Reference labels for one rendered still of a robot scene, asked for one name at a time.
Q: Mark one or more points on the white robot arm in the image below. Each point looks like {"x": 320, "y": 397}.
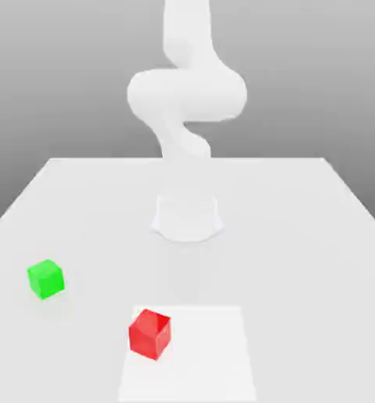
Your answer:
{"x": 187, "y": 94}

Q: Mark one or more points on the small red cube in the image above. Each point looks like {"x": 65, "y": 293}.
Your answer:
{"x": 149, "y": 335}

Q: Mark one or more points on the small green cube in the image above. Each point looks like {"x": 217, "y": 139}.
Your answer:
{"x": 45, "y": 279}

